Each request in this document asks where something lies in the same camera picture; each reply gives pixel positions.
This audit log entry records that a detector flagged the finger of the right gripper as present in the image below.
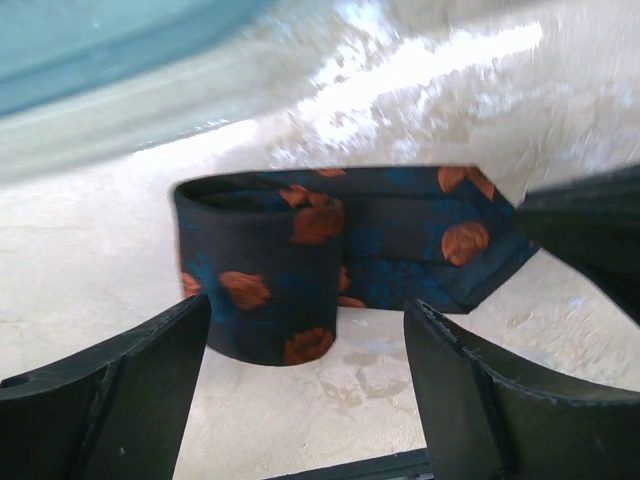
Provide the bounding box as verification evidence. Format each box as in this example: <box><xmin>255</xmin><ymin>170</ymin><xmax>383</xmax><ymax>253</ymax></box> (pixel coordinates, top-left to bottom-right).
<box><xmin>514</xmin><ymin>165</ymin><xmax>639</xmax><ymax>323</ymax></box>

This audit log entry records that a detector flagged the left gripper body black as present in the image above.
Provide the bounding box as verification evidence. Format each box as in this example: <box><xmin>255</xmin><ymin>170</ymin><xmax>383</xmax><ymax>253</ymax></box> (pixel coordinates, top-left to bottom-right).
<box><xmin>279</xmin><ymin>449</ymin><xmax>434</xmax><ymax>480</ymax></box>

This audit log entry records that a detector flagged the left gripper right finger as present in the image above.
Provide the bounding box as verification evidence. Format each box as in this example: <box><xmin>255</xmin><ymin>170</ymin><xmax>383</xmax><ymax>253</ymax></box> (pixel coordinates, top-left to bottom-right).
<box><xmin>404</xmin><ymin>300</ymin><xmax>639</xmax><ymax>479</ymax></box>

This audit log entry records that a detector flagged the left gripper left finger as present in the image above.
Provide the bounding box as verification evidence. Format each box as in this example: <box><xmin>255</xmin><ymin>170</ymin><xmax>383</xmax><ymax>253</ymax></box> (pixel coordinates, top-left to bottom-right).
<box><xmin>1</xmin><ymin>296</ymin><xmax>211</xmax><ymax>480</ymax></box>

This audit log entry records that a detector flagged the dark floral orange tie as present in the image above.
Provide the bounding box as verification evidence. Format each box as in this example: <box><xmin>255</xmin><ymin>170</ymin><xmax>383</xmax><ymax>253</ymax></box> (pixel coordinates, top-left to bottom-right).
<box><xmin>173</xmin><ymin>166</ymin><xmax>535</xmax><ymax>366</ymax></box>

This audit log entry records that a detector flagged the clear teal plastic bin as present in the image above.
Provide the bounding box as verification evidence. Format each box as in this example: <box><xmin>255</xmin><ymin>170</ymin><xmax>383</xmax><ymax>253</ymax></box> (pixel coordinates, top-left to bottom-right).
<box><xmin>1</xmin><ymin>1</ymin><xmax>321</xmax><ymax>184</ymax></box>

